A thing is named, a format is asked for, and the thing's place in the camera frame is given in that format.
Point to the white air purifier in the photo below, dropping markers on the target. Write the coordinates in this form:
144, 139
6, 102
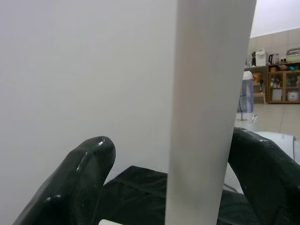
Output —
247, 93

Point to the white rice cooker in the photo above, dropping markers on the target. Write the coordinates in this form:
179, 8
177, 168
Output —
293, 96

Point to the pale green kitchen appliance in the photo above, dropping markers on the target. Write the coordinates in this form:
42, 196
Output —
293, 56

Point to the wooden glass door cabinet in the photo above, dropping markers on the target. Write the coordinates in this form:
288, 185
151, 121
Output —
283, 71

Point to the white plastic table leg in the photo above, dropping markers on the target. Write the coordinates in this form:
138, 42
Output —
199, 105
105, 222

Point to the black knife block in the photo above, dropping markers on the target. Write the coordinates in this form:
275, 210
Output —
253, 61

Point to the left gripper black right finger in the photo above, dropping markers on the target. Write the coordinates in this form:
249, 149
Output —
269, 182

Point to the white coffee machine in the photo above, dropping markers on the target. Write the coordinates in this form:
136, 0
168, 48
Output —
261, 58

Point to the black table cloth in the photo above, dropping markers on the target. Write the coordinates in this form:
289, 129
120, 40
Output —
136, 194

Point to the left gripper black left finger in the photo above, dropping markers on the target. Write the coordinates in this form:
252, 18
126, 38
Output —
70, 187

